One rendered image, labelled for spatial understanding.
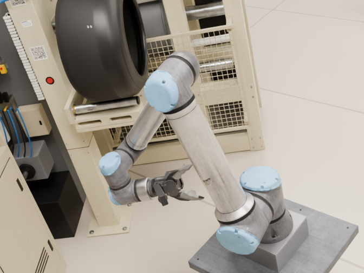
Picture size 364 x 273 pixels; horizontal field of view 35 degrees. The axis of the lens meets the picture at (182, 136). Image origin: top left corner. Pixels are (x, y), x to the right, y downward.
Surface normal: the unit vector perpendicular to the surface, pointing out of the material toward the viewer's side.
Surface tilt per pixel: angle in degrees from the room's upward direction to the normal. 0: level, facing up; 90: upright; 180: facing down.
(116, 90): 120
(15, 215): 90
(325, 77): 0
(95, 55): 77
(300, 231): 90
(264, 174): 4
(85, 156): 90
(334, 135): 0
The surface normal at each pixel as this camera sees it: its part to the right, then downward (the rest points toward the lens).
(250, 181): -0.18, -0.83
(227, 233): -0.41, 0.69
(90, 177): -0.07, 0.59
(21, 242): 0.97, -0.14
